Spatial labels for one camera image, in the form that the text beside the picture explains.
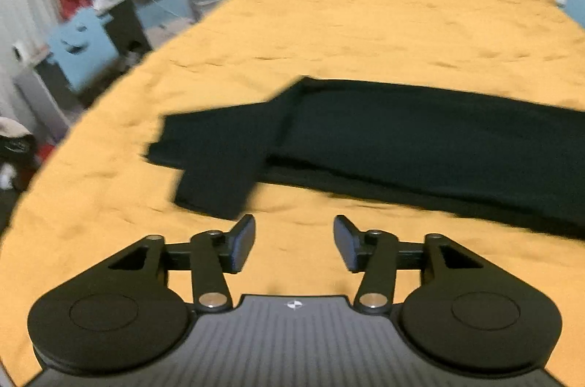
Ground grey cabinet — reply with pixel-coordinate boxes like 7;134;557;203
13;51;85;143

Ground mustard yellow blanket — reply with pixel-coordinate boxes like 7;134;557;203
0;0;585;387

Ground black pants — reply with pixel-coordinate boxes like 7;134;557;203
145;76;585;240

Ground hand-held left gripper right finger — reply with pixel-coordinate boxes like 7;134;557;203
333;214;485;315

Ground light blue box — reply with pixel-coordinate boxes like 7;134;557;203
47;9;120;94

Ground dark and white bundle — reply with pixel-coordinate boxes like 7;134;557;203
0;117;41;192

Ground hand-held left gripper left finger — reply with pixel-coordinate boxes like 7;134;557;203
107;214;257;315

